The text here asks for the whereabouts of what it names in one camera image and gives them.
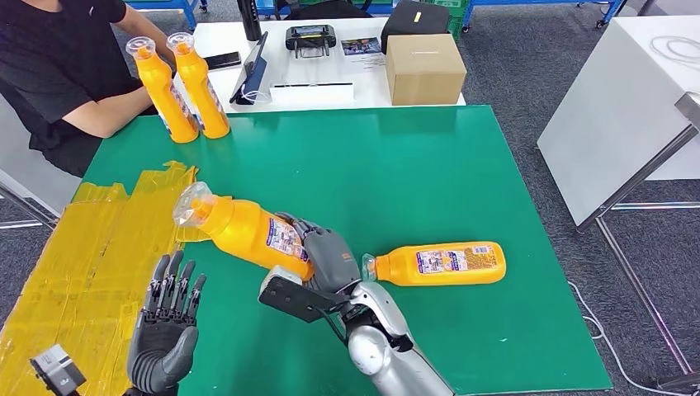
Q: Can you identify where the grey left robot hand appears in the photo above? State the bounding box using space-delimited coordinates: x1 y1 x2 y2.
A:
126 250 208 396

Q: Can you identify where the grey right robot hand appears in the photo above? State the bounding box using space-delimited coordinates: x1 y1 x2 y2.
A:
276 211 362 295

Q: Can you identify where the orange detergent bottle clear cap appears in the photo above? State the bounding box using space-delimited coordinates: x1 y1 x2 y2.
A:
173 181 316 282
166 31 231 140
361 241 508 287
125 36 200 144

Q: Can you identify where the black drink bottle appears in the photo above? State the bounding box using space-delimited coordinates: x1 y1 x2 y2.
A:
236 0 263 43

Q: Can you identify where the yellow taped cardboard sheet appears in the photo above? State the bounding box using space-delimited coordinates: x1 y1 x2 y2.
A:
0 161 211 396

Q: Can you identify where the flat white box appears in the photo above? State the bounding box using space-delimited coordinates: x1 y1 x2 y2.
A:
268 82 356 106

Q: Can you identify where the tablet in blue case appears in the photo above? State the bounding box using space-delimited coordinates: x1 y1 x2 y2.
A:
229 31 270 106

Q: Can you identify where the brown cardboard box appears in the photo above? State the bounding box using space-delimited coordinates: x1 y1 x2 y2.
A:
385 33 467 106

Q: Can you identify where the printed pamphlet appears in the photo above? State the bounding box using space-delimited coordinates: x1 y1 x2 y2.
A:
341 36 383 57

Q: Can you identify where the white panel desk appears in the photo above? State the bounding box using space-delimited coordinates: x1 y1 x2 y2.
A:
0 95 83 229

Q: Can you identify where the black remote controller with screen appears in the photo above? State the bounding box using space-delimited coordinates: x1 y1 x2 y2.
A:
285 24 338 59

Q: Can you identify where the black smartphone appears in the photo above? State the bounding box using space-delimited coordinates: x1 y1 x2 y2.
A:
205 51 242 72

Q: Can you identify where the black bag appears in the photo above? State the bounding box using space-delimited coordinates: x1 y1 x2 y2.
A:
380 0 451 54

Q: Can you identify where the green plastic crate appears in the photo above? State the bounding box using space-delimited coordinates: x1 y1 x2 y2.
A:
426 0 471 38

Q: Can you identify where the person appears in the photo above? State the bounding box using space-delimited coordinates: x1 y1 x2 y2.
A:
0 0 177 179

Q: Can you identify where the large white table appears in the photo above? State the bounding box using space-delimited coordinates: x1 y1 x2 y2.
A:
537 15 700 228

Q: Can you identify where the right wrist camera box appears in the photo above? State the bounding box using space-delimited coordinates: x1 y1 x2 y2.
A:
258 266 352 324

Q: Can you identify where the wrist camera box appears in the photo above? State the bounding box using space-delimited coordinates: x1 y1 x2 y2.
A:
30 344 88 396
258 266 352 324

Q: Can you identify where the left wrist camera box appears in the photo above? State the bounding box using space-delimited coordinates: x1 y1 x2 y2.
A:
30 344 88 396

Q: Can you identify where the thin white tablet cable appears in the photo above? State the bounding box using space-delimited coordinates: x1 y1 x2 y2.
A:
239 87 272 106

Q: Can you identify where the white floor cable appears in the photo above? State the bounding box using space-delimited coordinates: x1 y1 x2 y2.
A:
568 281 684 396

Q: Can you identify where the blue rack frame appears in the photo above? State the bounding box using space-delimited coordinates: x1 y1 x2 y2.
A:
461 0 630 31
124 0 209 32

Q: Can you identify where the coiled white cable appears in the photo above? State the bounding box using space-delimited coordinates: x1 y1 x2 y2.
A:
649 35 700 69

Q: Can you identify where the metal table frame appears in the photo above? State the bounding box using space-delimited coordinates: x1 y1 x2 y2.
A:
576 92 700 392

